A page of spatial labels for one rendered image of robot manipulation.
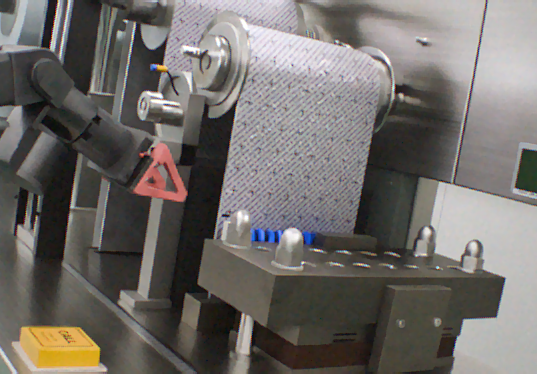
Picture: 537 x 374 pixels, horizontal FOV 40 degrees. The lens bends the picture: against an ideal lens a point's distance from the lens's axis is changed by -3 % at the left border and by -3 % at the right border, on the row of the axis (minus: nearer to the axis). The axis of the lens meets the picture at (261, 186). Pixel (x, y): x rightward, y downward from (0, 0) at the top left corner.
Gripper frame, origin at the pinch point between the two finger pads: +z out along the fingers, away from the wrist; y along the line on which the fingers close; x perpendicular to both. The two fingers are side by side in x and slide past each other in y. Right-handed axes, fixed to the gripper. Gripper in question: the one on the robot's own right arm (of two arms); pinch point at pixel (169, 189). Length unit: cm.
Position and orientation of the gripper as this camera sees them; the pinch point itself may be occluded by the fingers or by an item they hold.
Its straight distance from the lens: 95.7
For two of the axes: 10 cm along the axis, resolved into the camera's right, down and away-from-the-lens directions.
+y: 5.4, 1.8, -8.2
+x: 5.4, -8.3, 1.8
